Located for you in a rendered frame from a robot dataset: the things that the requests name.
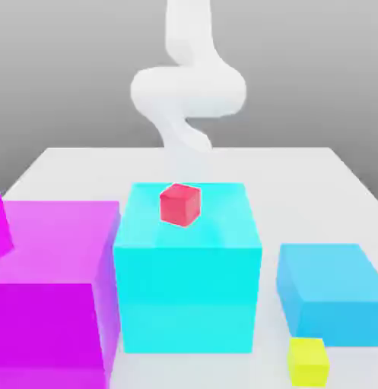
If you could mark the small yellow cube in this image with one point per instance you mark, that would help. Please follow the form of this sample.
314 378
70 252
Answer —
308 362

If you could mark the large magenta box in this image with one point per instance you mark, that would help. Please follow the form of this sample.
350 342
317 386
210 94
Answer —
48 304

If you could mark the large blue box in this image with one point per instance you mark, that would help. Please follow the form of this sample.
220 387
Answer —
331 291

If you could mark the small red cube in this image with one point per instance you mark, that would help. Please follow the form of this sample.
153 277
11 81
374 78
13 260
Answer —
180 205

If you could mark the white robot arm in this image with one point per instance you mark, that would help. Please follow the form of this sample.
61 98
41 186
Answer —
188 91

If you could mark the large cyan box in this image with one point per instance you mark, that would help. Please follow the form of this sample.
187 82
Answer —
188 288

